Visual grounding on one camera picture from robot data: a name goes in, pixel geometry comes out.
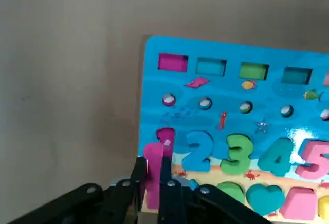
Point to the yellow pentagon piece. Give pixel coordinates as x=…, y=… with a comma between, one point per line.
x=324, y=206

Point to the blue wooden toy board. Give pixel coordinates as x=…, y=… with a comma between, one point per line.
x=239, y=129

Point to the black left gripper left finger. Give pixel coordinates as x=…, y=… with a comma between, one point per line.
x=90, y=208

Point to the teal heart piece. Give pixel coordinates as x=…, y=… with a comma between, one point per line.
x=264, y=199

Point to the pink number one piece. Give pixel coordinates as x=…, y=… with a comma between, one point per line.
x=154, y=162

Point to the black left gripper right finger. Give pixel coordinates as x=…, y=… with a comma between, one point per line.
x=200, y=208

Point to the blue number two piece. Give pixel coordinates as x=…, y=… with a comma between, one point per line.
x=195, y=163

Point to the pink trapezoid piece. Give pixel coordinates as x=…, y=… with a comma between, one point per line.
x=298, y=203

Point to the green number three piece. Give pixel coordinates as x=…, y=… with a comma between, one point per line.
x=242, y=157

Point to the green circle piece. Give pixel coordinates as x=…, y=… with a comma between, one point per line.
x=230, y=190

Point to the blue shape piece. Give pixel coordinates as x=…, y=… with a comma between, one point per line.
x=193, y=183

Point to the teal number four piece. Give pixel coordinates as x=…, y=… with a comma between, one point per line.
x=284, y=165

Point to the pink number five piece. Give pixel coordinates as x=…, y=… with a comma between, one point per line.
x=312, y=148

